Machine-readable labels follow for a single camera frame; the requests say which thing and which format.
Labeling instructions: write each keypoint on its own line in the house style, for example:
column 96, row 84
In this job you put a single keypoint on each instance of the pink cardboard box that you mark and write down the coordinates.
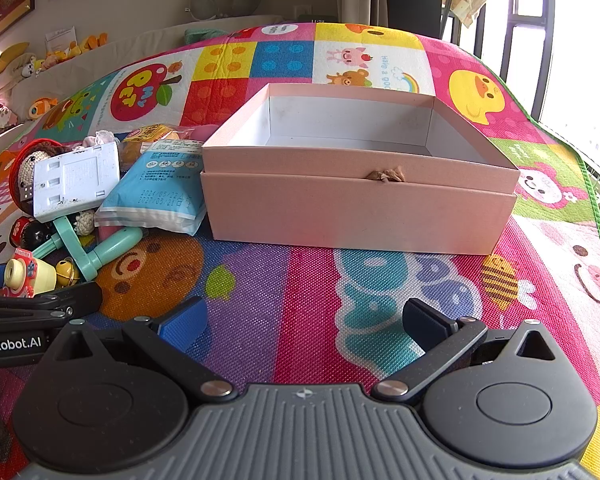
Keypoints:
column 355, row 210

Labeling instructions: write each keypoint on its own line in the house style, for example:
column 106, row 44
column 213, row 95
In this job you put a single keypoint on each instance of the colourful cartoon play mat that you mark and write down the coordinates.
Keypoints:
column 290, row 285

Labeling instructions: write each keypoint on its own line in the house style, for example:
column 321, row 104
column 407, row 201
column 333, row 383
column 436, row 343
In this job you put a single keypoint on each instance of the yellow plush toys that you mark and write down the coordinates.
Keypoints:
column 77, row 46

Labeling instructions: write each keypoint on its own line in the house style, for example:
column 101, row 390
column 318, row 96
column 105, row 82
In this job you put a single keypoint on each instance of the gold bell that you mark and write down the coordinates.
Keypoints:
column 66, row 272

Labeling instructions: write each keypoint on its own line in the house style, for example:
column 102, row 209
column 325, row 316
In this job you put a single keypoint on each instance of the yellow snack packet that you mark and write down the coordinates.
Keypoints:
column 147, row 135

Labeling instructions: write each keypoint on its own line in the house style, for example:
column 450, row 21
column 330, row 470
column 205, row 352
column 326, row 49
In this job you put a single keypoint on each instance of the yellow toy camera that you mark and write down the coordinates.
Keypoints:
column 40, row 277

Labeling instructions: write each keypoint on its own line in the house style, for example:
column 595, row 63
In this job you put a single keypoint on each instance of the teal cloth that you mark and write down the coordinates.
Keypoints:
column 202, row 35

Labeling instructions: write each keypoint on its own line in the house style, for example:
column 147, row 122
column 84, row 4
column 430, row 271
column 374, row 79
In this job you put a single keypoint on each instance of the white card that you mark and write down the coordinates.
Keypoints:
column 60, row 37

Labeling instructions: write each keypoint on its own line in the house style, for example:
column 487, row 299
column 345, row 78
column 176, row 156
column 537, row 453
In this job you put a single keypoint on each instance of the large yellow plush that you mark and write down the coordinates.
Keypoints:
column 5, row 67

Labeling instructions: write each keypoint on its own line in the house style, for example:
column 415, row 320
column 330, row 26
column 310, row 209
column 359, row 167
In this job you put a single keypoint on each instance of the white plastic device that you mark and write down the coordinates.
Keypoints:
column 75, row 180

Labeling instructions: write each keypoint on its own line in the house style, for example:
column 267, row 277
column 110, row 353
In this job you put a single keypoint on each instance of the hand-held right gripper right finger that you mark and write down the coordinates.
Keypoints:
column 422, row 324

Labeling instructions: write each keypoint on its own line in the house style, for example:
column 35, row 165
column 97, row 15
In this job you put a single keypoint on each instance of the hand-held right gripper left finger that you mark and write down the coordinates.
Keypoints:
column 182, row 324

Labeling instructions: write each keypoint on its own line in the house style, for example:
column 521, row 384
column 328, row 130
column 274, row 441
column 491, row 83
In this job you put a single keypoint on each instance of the teal plastic toy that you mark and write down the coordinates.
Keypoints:
column 115, row 246

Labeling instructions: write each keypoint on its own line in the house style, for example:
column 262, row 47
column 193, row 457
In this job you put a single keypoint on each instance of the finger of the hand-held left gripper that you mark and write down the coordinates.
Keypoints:
column 55, row 302

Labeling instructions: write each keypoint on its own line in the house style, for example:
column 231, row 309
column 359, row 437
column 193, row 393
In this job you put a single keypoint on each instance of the crochet doll with red hat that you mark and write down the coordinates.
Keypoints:
column 27, row 165

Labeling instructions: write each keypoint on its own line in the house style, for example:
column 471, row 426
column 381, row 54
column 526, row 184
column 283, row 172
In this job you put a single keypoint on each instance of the blue wipes packet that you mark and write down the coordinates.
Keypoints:
column 150, row 195

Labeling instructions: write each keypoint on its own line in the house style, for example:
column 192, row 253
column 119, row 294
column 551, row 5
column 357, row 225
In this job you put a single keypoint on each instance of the orange fish plush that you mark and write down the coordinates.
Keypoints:
column 42, row 107

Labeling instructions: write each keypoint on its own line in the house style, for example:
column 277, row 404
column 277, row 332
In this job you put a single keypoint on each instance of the black window railing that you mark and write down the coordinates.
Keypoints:
column 507, row 35

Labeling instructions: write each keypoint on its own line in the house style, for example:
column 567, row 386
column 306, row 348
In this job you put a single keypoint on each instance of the red and black round toy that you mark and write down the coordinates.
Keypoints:
column 30, row 234

